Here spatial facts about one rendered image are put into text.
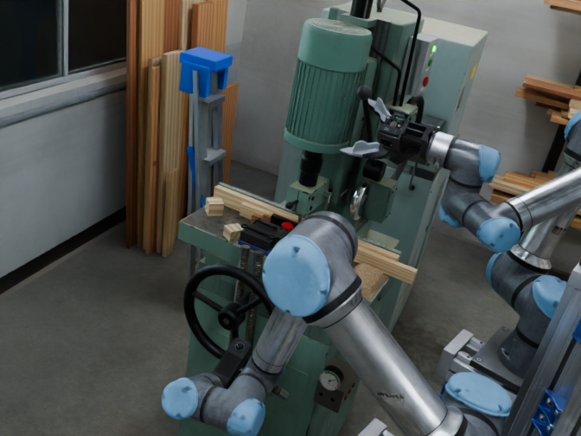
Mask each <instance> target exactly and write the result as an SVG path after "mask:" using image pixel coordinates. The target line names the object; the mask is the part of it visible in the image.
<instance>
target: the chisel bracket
mask: <svg viewBox="0 0 581 436"><path fill-rule="evenodd" d="M298 180H299V179H298ZM298 180H297V181H295V182H294V183H293V184H291V185H290V186H289V188H288V192H287V197H286V202H285V205H286V203H287V202H293V201H295V200H298V201H299V202H298V203H297V204H295V205H293V208H291V209H290V210H292V211H294V212H297V213H299V214H301V215H308V214H309V213H310V212H311V211H313V210H314V209H315V208H317V207H318V206H319V205H320V204H322V203H323V202H324V201H326V198H327V196H324V195H323V193H324V190H326V189H329V183H330V180H329V179H328V178H326V177H323V176H318V178H317V183H316V186H314V187H307V186H303V185H302V184H300V183H299V181H298Z"/></svg>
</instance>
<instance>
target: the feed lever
mask: <svg viewBox="0 0 581 436"><path fill-rule="evenodd" d="M371 95H372V90H371V88H370V87H369V86H367V85H362V86H360V87H359V88H358V89H357V96H358V98H359V99H361V100H362V104H363V110H364V116H365V123H366V129H367V141H368V143H373V142H374V140H373V133H372V126H371V119H370V111H369V104H368V99H369V98H370V97H371ZM385 171H386V163H385V162H382V161H380V160H377V159H368V160H367V161H366V163H365V165H364V168H363V171H362V175H363V177H365V178H367V179H370V180H373V181H375V182H377V183H378V182H380V181H381V179H382V177H383V176H384V174H385Z"/></svg>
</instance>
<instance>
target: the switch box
mask: <svg viewBox="0 0 581 436"><path fill-rule="evenodd" d="M412 39H413V36H411V37H410V39H409V42H408V46H407V50H406V53H405V59H404V63H403V67H402V70H401V71H402V73H401V80H400V84H399V93H402V88H403V84H404V80H405V72H406V68H407V64H408V60H409V55H410V51H411V46H412ZM437 43H438V38H437V37H434V36H430V35H424V34H421V33H420V34H418V36H417V40H416V45H415V49H414V53H413V57H412V64H411V69H410V73H409V77H408V81H407V86H406V90H405V94H407V95H410V96H413V97H416V96H417V95H419V94H420V93H422V92H423V91H424V90H425V87H424V88H423V90H421V91H420V89H421V87H423V81H424V78H425V77H426V76H427V77H429V73H430V71H431V65H432V63H431V65H430V66H429V67H428V62H429V59H432V61H433V58H434V55H435V52H436V49H437ZM434 45H435V46H436V49H435V51H434V52H431V51H432V47H433V46H434ZM431 53H433V54H432V56H431V57H430V54H431ZM426 68H429V69H428V70H427V71H426V72H425V70H426Z"/></svg>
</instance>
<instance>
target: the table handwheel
mask: <svg viewBox="0 0 581 436"><path fill-rule="evenodd" d="M214 275H225V276H229V277H232V278H235V279H237V280H239V281H241V282H243V283H244V284H246V285H247V286H249V287H250V288H251V289H252V290H253V291H254V292H255V293H256V294H257V295H258V296H259V297H258V298H256V299H254V300H253V301H252V302H250V303H249V297H250V292H248V293H247V294H246V295H245V296H244V297H243V298H242V299H241V300H240V301H238V302H237V303H229V304H228V305H227V306H225V307H222V306H221V305H218V304H217V303H215V302H214V301H213V300H211V299H209V298H207V297H206V296H204V295H203V294H201V293H200V292H198V291H197V290H196V289H197V287H198V285H199V284H200V283H201V282H202V281H203V280H204V279H206V278H208V277H210V276H214ZM195 297H196V298H198V299H199V300H200V301H202V302H203V303H205V304H207V305H209V306H210V307H211V308H213V309H214V310H216V311H217V312H219V313H218V321H219V323H220V325H221V326H222V327H223V328H224V329H225V330H230V331H231V332H232V336H233V340H234V338H236V337H239V332H238V327H239V326H240V325H241V324H242V323H243V322H244V321H245V319H246V313H247V312H248V311H249V310H251V309H252V308H253V307H255V306H257V305H260V304H262V303H264V305H265V308H266V309H267V311H268V314H269V316H271V314H272V312H273V310H274V308H275V305H274V304H273V303H272V301H271V300H270V299H269V297H268V295H267V293H266V291H265V287H264V285H263V284H262V283H261V282H260V281H259V280H258V279H257V278H255V277H254V276H253V275H251V274H250V273H249V272H247V271H245V270H243V269H241V268H239V267H236V266H231V265H227V264H213V265H209V266H204V267H203V268H201V269H200V270H198V271H197V272H195V273H194V274H193V276H192V277H191V278H190V280H189V281H188V283H187V285H186V288H185V292H184V296H183V307H184V312H185V316H186V319H187V321H188V325H189V328H190V329H191V330H192V332H193V334H194V335H195V337H196V339H197V340H198V341H199V343H200V344H201V345H202V346H203V347H204V348H205V349H206V350H207V351H208V352H209V353H210V354H212V355H213V356H215V357H216V358H218V359H221V358H222V357H223V355H224V354H225V352H226V350H224V349H222V348H221V347H220V346H218V345H217V344H216V343H215V342H213V341H212V340H211V339H210V337H209V336H208V335H207V334H206V332H205V331H204V329H202V327H201V325H200V323H199V320H198V318H197V316H196V313H195ZM249 359H250V356H248V358H247V359H246V361H245V363H244V364H243V366H242V368H244V367H245V366H246V365H247V363H248V361H249Z"/></svg>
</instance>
